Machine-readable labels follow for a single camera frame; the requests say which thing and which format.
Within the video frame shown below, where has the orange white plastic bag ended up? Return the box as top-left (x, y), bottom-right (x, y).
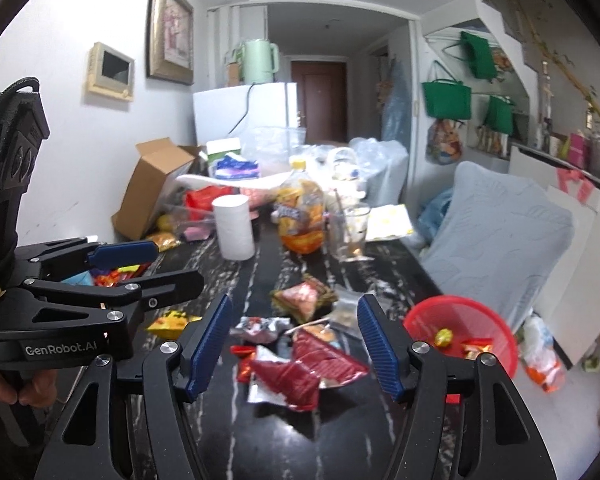
top-left (520, 315), bottom-right (566, 393)

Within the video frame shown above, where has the pink gift box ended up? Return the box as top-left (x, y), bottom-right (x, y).
top-left (567, 132), bottom-right (590, 171)

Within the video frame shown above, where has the rolled bubble wrap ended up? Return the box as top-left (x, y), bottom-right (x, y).
top-left (381, 60), bottom-right (411, 142)

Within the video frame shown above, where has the white refrigerator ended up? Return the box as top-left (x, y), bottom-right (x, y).
top-left (192, 81), bottom-right (306, 148)

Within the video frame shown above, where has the clear plastic container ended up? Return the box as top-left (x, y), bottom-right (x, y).
top-left (242, 127), bottom-right (306, 176)

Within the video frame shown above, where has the clear plastic bags heap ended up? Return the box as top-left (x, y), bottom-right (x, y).
top-left (350, 136), bottom-right (410, 206)

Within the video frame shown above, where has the cream wall panel box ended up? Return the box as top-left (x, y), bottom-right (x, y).
top-left (85, 41), bottom-right (136, 102)

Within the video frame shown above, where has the pink ribbon bow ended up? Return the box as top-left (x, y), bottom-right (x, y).
top-left (557, 167), bottom-right (595, 202)

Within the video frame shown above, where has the yellow white paper sheet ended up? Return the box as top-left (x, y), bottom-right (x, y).
top-left (365, 203), bottom-right (415, 242)

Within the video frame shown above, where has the white tray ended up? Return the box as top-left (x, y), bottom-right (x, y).
top-left (175, 172), bottom-right (281, 194)

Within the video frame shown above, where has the clear glass cup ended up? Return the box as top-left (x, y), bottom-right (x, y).
top-left (327, 202), bottom-right (371, 261)

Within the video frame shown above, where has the black kettle cable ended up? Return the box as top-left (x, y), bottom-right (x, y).
top-left (227, 82), bottom-right (257, 137)

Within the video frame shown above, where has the bamboo pole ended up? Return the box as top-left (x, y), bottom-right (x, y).
top-left (512, 0), bottom-right (600, 146)

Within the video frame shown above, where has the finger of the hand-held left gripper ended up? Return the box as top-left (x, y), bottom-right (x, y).
top-left (22, 268), bottom-right (205, 323)
top-left (15, 236), bottom-right (160, 286)

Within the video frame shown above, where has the grey leaf-pattern covered chair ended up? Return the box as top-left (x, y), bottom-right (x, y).
top-left (420, 160), bottom-right (576, 333)

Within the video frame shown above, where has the orange wrapped snack packet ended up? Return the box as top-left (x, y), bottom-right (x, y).
top-left (271, 280), bottom-right (338, 323)

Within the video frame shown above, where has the green white carton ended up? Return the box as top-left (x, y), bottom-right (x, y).
top-left (206, 139), bottom-right (242, 162)

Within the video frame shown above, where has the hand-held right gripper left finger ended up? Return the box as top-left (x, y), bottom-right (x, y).
top-left (32, 292), bottom-right (234, 480)

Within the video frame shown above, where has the orange drink bottle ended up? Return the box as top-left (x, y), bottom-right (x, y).
top-left (274, 157), bottom-right (327, 253)

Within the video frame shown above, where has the lollipop stick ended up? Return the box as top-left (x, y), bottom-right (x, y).
top-left (286, 316), bottom-right (333, 337)

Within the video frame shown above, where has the red candy packet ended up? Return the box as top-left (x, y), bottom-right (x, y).
top-left (461, 338), bottom-right (495, 359)

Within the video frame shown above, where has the pale green kettle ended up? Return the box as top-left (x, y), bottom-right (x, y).
top-left (236, 39), bottom-right (281, 86)

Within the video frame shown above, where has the green tote bag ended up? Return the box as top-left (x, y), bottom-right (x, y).
top-left (484, 94), bottom-right (516, 135)
top-left (459, 30), bottom-right (498, 81)
top-left (422, 60), bottom-right (473, 121)

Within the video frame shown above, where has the framed wall picture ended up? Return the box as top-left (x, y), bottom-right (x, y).
top-left (146, 0), bottom-right (196, 86)

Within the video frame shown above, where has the golden snack packet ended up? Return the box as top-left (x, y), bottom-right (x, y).
top-left (145, 230), bottom-right (182, 253)

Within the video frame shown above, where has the red plastic basket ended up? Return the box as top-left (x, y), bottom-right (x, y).
top-left (403, 296), bottom-right (520, 406)

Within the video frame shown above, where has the colourful hanging bag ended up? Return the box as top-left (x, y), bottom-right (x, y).
top-left (426, 119), bottom-right (463, 165)

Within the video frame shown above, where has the pile of colourful candies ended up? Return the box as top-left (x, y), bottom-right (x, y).
top-left (87, 262), bottom-right (153, 288)

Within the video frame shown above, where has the brown door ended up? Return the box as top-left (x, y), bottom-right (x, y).
top-left (291, 58), bottom-right (348, 143)

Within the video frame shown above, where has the yellow snack packet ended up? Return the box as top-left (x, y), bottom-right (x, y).
top-left (146, 310), bottom-right (203, 341)

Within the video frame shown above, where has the brown cardboard box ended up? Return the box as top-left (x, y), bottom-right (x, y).
top-left (111, 137), bottom-right (206, 242)

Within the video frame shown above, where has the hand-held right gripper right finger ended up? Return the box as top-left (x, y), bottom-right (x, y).
top-left (356, 294), bottom-right (556, 480)

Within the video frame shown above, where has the person's left hand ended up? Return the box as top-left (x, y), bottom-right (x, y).
top-left (0, 362), bottom-right (48, 408)

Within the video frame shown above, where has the blue tissue pack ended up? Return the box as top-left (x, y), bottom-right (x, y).
top-left (214, 155), bottom-right (261, 181)

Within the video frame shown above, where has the white snack packet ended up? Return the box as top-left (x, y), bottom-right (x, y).
top-left (230, 316), bottom-right (293, 346)

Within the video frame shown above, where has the bright red packet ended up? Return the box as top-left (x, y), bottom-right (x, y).
top-left (185, 186), bottom-right (236, 221)

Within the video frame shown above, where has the clear plastic packet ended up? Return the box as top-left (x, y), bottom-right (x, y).
top-left (330, 287), bottom-right (368, 335)

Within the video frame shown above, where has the white cabinet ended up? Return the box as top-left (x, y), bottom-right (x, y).
top-left (507, 142), bottom-right (600, 367)

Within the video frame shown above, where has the white paper roll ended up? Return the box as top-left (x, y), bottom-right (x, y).
top-left (211, 194), bottom-right (256, 261)

